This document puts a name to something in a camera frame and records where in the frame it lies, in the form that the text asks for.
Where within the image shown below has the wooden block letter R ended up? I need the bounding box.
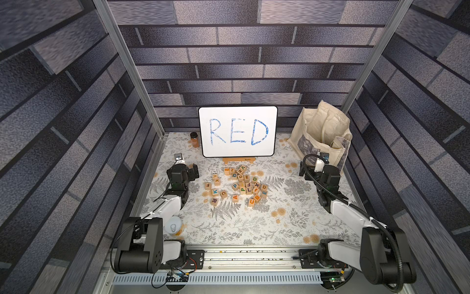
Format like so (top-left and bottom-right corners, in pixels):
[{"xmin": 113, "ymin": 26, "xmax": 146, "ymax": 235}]
[{"xmin": 211, "ymin": 198, "xmax": 220, "ymax": 207}]

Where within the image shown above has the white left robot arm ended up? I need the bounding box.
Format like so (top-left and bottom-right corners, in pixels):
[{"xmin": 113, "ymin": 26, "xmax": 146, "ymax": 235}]
[{"xmin": 111, "ymin": 160, "xmax": 200, "ymax": 274}]

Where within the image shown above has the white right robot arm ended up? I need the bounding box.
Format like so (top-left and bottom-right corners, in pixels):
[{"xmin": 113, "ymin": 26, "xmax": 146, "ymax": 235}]
[{"xmin": 299, "ymin": 154, "xmax": 417, "ymax": 293}]

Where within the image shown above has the small brown spice jar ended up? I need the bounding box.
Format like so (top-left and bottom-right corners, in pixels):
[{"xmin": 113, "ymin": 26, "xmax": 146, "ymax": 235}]
[{"xmin": 190, "ymin": 132, "xmax": 200, "ymax": 148}]

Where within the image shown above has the wooden whiteboard stand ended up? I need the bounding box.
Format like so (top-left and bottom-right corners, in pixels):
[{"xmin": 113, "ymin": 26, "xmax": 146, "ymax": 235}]
[{"xmin": 222, "ymin": 157, "xmax": 256, "ymax": 164}]

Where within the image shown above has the beige canvas tote bag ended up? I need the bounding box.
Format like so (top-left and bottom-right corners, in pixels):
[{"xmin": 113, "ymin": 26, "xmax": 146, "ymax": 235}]
[{"xmin": 288, "ymin": 100, "xmax": 353, "ymax": 176}]

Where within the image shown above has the whiteboard with RED writing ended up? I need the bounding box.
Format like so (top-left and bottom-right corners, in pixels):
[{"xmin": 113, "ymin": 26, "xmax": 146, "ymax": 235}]
[{"xmin": 198, "ymin": 106, "xmax": 278, "ymax": 158}]

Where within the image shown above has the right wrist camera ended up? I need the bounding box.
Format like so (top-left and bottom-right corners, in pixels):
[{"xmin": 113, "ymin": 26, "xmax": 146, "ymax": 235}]
[{"xmin": 315, "ymin": 152, "xmax": 329, "ymax": 172}]

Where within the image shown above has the aluminium rail base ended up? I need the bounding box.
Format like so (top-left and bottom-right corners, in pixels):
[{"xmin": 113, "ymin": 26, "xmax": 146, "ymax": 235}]
[{"xmin": 94, "ymin": 245, "xmax": 388, "ymax": 294}]

